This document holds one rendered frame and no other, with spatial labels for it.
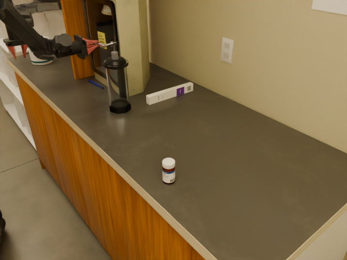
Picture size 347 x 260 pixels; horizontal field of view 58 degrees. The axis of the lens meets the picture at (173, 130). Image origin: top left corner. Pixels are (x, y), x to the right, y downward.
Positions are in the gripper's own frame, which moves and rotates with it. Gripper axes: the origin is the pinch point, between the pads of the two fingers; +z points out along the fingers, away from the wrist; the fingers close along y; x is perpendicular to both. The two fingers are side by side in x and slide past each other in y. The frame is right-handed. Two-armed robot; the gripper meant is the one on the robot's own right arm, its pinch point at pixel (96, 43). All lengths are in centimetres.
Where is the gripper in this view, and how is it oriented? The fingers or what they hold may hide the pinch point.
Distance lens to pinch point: 155.5
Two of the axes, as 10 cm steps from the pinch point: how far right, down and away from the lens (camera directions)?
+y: -0.1, -8.6, -5.2
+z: 7.7, -3.4, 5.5
